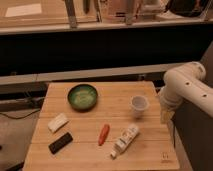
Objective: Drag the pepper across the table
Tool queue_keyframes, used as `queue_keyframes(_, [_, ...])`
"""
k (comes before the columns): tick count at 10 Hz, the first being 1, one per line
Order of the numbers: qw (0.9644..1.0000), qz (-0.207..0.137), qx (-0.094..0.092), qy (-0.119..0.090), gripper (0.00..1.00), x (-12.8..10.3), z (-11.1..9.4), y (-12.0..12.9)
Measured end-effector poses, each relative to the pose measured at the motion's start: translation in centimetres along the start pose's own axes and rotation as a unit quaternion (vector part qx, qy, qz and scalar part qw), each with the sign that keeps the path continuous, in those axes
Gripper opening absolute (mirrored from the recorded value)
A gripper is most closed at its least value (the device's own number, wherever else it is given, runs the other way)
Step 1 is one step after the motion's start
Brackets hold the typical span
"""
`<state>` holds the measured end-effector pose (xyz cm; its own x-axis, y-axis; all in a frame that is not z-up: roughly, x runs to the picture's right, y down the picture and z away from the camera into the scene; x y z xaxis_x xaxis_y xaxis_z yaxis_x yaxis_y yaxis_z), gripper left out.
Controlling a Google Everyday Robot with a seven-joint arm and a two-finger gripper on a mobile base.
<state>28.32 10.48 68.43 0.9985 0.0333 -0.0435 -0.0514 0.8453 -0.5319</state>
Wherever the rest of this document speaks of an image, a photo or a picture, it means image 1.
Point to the clear plastic cup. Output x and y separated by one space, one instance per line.
139 104

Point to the white tube bottle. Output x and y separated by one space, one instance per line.
121 144

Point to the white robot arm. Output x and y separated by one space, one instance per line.
186 82

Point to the green ceramic bowl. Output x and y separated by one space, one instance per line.
82 97

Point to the grey metal post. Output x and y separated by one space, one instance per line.
71 13

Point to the white rectangular block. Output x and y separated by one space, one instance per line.
57 122

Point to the black rectangular block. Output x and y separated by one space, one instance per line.
60 143

